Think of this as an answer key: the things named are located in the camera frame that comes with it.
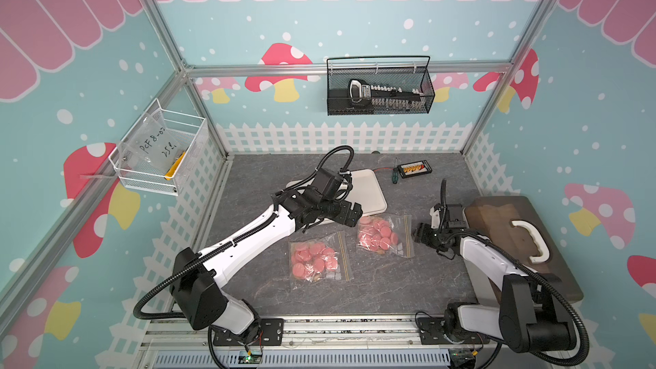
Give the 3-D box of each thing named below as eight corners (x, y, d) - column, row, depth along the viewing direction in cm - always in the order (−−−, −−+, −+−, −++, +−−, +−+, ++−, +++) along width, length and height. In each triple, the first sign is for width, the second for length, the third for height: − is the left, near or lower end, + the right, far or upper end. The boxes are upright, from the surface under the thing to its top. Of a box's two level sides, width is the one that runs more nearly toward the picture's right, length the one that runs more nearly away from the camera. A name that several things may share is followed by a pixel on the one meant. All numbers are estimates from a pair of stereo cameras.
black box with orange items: (401, 178, 114) (403, 175, 112) (396, 167, 118) (397, 164, 116) (431, 173, 116) (433, 169, 114) (425, 163, 120) (427, 159, 118)
